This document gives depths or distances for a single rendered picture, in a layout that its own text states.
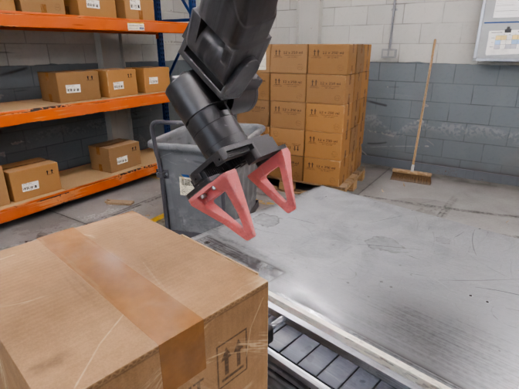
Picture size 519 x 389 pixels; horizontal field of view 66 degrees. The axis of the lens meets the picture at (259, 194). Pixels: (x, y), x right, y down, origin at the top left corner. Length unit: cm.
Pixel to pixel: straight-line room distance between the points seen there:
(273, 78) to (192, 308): 348
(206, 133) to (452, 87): 445
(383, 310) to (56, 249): 66
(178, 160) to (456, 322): 200
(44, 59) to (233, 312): 437
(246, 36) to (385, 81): 459
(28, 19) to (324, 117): 246
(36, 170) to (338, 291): 316
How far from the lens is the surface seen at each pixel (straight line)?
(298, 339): 75
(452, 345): 89
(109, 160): 421
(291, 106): 376
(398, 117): 498
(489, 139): 486
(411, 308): 96
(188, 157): 255
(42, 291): 50
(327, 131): 367
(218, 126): 47
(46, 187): 387
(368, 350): 70
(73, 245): 58
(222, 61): 44
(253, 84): 55
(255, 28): 42
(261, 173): 53
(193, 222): 273
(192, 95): 48
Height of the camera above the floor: 137
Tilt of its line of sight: 20 degrees down
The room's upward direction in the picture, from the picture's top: straight up
